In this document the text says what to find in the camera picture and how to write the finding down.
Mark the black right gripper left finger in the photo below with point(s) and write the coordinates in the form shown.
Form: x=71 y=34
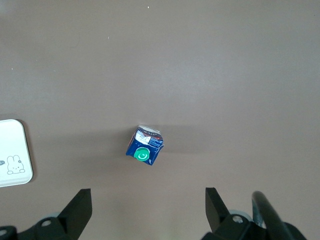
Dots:
x=75 y=212

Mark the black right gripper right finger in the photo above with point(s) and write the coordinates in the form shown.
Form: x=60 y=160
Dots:
x=217 y=215

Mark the blue milk carton green cap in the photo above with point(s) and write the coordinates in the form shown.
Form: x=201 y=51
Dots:
x=143 y=150

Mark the cream rabbit print tray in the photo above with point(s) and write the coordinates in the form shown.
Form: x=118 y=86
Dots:
x=12 y=150

